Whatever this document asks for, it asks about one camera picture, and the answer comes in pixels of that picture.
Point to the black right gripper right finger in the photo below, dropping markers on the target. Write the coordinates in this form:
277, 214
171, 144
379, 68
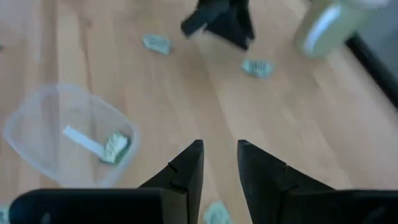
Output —
267, 193

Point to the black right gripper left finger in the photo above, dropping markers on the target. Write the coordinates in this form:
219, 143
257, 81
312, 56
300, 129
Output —
180, 186

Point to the green white sweetener packet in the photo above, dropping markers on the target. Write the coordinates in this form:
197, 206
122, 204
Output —
115, 147
217, 214
257, 68
3, 216
157, 44

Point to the long white stick packet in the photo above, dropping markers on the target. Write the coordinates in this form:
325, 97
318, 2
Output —
82, 140

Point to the clear plastic bin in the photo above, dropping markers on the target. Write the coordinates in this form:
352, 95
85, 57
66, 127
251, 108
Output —
37, 130

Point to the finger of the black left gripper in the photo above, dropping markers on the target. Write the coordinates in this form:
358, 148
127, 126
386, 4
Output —
236, 28
205, 12

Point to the pale cylindrical jar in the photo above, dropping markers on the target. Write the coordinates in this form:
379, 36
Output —
329, 28

